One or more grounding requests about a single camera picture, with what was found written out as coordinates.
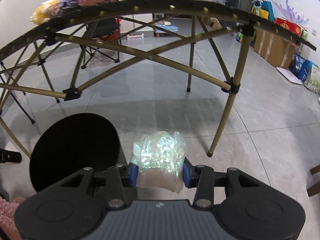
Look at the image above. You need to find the blue shopping bag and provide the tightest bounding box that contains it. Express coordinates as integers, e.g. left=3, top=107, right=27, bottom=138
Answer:
left=260, top=1, right=274, bottom=22

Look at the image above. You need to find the white yellow plush toy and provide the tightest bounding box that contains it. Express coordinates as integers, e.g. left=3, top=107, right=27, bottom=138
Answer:
left=30, top=0, right=60, bottom=25

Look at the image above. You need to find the pink fluffy sleeve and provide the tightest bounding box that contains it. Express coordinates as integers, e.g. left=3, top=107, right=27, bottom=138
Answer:
left=1, top=197, right=25, bottom=240

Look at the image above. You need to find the white floor scale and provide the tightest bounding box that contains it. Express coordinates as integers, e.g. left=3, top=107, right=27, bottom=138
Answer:
left=276, top=67, right=303, bottom=85

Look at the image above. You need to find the red gift bag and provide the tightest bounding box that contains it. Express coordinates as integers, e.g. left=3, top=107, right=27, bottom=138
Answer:
left=275, top=17, right=303, bottom=36

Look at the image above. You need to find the cardboard box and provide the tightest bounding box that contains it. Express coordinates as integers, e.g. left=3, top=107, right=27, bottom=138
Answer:
left=254, top=30, right=295, bottom=69

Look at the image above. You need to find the purple fabric pouch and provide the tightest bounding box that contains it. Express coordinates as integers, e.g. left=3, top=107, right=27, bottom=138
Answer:
left=59, top=0, right=78, bottom=8

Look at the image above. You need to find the folding camping table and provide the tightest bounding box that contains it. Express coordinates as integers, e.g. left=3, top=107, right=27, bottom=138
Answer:
left=1, top=0, right=310, bottom=155

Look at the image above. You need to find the black folding chair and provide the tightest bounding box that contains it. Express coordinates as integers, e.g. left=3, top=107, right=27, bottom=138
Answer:
left=81, top=18, right=121, bottom=69

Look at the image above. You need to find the black round trash bin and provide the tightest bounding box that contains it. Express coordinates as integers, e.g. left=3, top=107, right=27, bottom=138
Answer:
left=29, top=113, right=120, bottom=192

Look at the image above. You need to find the iridescent plastic bag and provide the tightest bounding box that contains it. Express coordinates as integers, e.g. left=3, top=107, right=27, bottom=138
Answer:
left=130, top=131, right=188, bottom=193

